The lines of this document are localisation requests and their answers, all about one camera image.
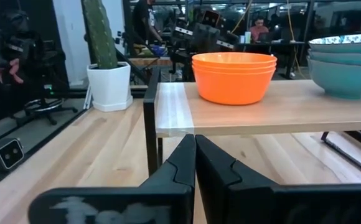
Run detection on dark office desk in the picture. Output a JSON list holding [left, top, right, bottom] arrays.
[[235, 39, 306, 79]]

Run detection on black office chair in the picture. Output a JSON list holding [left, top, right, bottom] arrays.
[[12, 48, 79, 126]]

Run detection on person's hand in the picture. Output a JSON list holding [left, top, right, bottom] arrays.
[[0, 58, 25, 85]]

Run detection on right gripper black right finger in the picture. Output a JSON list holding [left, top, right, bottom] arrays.
[[195, 134, 361, 224]]

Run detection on small black table camera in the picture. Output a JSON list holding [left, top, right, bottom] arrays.
[[0, 137, 26, 173]]

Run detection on wooden shelf with black frame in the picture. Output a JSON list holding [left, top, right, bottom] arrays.
[[143, 67, 361, 177]]

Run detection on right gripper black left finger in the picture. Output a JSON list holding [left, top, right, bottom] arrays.
[[27, 134, 197, 224]]

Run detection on blue container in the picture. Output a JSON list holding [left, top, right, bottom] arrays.
[[151, 45, 166, 57]]

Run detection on white hexagonal plant pot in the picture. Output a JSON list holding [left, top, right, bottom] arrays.
[[86, 61, 134, 113]]

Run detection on person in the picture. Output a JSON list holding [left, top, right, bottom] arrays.
[[131, 0, 165, 45], [248, 16, 270, 43], [0, 9, 44, 125]]

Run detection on dark laptop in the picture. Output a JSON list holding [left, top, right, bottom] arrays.
[[257, 30, 275, 44]]

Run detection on orange plastic mini bowl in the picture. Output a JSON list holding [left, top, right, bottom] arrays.
[[192, 68, 276, 106], [192, 63, 278, 72], [192, 52, 278, 67]]

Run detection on black metal table frame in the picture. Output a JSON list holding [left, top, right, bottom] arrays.
[[0, 46, 361, 197]]

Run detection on green cactus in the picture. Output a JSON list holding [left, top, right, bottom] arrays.
[[80, 0, 120, 70]]

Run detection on blue patterned ceramic mini bowl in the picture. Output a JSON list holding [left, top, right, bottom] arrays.
[[307, 32, 361, 55], [306, 57, 361, 101], [307, 49, 361, 67]]

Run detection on yellow hanging cable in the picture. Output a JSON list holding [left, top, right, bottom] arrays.
[[286, 0, 294, 42]]

